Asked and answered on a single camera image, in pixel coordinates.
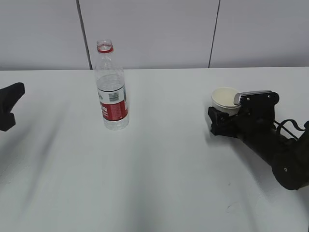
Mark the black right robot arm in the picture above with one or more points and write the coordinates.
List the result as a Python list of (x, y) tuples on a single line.
[(291, 168)]

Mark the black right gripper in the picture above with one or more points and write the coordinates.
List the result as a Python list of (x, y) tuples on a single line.
[(256, 129)]

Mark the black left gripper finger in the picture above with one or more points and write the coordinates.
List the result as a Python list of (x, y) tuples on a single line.
[(9, 96)]

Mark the white paper cup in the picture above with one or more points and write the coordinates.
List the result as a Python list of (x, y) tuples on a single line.
[(223, 100)]

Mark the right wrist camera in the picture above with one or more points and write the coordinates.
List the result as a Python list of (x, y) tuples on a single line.
[(259, 104)]

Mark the Nongfu Spring water bottle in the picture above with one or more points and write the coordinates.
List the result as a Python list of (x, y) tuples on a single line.
[(110, 82)]

